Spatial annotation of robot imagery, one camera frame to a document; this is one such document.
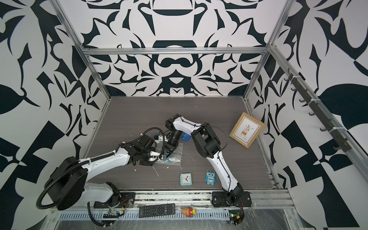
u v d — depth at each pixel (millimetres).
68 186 416
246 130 914
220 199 742
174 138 829
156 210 701
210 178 804
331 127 504
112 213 678
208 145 598
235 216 714
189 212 686
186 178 793
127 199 731
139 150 669
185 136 938
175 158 826
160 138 850
